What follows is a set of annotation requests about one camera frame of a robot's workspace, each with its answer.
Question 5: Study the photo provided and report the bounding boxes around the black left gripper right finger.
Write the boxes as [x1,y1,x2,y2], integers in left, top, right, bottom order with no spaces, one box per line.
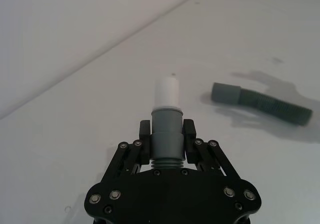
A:
[182,118,241,183]

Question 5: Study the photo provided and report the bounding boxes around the grey hose with smooth cuff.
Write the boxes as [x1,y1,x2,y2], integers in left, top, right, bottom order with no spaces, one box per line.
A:
[149,105,186,170]

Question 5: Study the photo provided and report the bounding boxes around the grey corrugated hose with cuff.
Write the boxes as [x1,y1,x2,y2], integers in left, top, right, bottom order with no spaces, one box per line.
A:
[210,81,314,128]

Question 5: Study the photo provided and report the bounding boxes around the white plastic tube connector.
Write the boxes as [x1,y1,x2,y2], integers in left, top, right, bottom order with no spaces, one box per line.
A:
[153,76,181,110]

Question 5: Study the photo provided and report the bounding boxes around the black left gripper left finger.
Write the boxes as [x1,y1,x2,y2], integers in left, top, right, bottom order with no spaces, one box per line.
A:
[99,119,153,184]

